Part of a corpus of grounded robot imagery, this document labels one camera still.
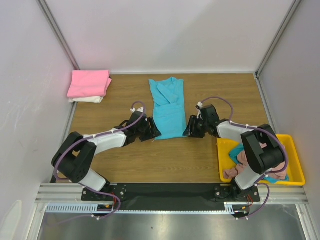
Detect turquoise t shirt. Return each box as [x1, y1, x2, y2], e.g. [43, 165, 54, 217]
[228, 144, 290, 185]
[149, 77, 187, 140]

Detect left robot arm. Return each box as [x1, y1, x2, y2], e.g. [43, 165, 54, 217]
[51, 110, 162, 200]

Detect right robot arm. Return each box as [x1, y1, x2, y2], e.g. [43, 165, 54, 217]
[183, 102, 289, 201]

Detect folded white t shirt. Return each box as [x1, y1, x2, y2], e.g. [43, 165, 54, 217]
[68, 96, 104, 104]

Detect folded pink t shirt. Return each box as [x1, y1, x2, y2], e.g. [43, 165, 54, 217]
[67, 70, 112, 99]

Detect dusty pink t shirt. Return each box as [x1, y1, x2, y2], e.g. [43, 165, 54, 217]
[223, 142, 289, 181]

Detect yellow plastic bin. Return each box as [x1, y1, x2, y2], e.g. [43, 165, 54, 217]
[216, 134, 306, 186]

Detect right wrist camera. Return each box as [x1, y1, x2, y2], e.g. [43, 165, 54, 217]
[195, 101, 203, 119]

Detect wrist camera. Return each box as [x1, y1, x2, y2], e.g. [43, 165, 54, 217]
[130, 107, 145, 116]
[195, 101, 203, 119]

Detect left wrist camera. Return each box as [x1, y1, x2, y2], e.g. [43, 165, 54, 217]
[130, 107, 145, 116]

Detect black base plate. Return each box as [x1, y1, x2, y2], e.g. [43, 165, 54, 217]
[81, 183, 261, 211]

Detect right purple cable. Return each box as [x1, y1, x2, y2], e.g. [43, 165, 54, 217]
[199, 96, 289, 221]

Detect white cable duct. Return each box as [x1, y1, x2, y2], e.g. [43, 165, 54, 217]
[46, 202, 250, 215]

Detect aluminium front rail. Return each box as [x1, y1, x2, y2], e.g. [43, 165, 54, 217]
[35, 183, 308, 205]

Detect right aluminium frame post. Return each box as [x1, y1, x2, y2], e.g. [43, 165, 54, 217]
[255, 0, 303, 78]

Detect aluminium frame post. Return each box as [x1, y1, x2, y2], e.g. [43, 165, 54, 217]
[36, 0, 80, 70]
[255, 0, 303, 78]

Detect left aluminium frame post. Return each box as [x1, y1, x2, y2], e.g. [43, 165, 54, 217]
[36, 0, 80, 70]

